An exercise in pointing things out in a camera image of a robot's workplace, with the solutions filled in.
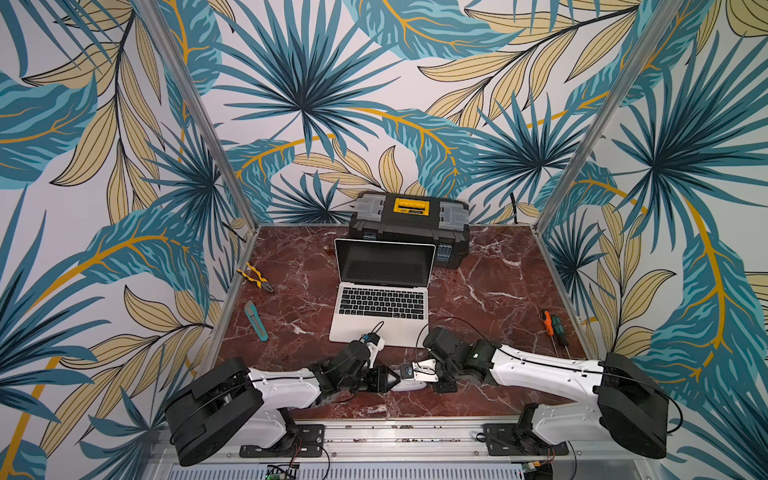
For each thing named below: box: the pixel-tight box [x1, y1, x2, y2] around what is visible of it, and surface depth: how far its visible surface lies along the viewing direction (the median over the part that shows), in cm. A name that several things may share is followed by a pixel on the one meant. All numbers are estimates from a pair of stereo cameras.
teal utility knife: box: [244, 300, 269, 342], surface depth 95 cm
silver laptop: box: [329, 238, 436, 348], surface depth 100 cm
